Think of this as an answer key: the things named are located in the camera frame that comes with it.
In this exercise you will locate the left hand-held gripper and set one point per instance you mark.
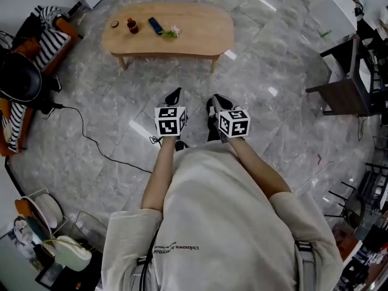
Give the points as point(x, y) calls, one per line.
point(166, 123)

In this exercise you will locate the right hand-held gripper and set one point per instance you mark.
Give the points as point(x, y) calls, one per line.
point(235, 124)

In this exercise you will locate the person's right forearm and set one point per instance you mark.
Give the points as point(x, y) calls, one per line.
point(257, 171)

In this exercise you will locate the person's left forearm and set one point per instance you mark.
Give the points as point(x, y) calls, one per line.
point(159, 177)

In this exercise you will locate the wooden coffee table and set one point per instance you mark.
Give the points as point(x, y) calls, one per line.
point(200, 26)

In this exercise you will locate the person's right black shoe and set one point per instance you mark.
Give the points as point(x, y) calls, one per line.
point(211, 129)

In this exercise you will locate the person's black shoe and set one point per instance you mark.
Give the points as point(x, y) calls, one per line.
point(211, 129)
point(181, 145)

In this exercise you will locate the person's left black shoe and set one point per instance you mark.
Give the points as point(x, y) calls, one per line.
point(181, 145)

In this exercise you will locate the artificial pink flower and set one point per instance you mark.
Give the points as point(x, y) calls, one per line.
point(172, 32)

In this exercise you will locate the dark blue phone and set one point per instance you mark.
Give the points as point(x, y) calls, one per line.
point(155, 25)

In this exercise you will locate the cola bottle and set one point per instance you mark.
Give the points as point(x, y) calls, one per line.
point(132, 27)

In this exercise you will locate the small dark round lid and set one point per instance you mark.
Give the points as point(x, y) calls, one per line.
point(115, 24)

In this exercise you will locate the person's beige T-shirt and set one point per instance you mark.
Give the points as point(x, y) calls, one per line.
point(218, 217)

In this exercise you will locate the dark wooden chair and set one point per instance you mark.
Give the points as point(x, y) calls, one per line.
point(339, 95)

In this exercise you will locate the green marker pen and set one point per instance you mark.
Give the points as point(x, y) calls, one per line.
point(325, 33)

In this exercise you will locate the orange sofa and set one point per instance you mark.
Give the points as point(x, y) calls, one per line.
point(65, 30)

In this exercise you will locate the striped seat cushion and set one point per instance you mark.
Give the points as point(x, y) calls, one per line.
point(50, 45)

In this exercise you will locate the striped pillow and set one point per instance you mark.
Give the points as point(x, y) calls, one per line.
point(48, 12)

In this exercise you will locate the white filament spool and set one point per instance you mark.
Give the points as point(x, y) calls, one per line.
point(50, 209)

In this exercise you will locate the pale green white cushion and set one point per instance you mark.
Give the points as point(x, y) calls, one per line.
point(72, 255)

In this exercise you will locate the framed picture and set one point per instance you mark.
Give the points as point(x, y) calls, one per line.
point(21, 241)

